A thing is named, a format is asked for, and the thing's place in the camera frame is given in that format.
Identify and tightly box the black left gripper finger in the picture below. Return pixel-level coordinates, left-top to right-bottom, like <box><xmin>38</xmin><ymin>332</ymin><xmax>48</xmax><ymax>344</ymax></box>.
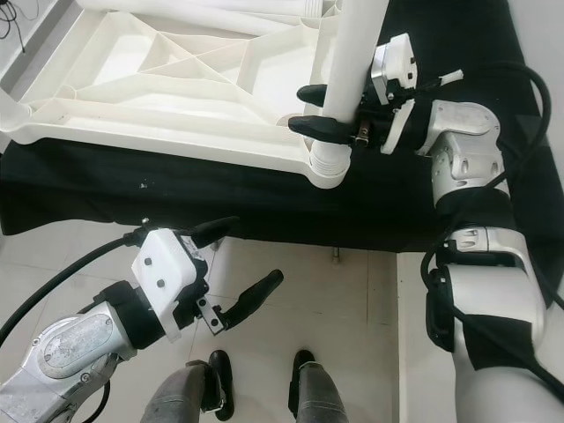
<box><xmin>190</xmin><ymin>215</ymin><xmax>241</xmax><ymax>249</ymax></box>
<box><xmin>226</xmin><ymin>268</ymin><xmax>286</xmax><ymax>329</ymax></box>

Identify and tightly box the white plastic children table top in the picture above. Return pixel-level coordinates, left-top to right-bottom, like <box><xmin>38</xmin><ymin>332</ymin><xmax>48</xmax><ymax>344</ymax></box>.
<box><xmin>0</xmin><ymin>0</ymin><xmax>353</xmax><ymax>190</ymax></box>

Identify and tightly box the grey robot right leg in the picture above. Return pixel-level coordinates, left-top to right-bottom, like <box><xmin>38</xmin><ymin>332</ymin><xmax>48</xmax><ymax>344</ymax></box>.
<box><xmin>286</xmin><ymin>350</ymin><xmax>349</xmax><ymax>423</ymax></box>

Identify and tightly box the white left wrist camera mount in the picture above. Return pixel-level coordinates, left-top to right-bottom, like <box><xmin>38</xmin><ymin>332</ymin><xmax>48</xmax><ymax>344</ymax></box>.
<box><xmin>130</xmin><ymin>227</ymin><xmax>211</xmax><ymax>345</ymax></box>

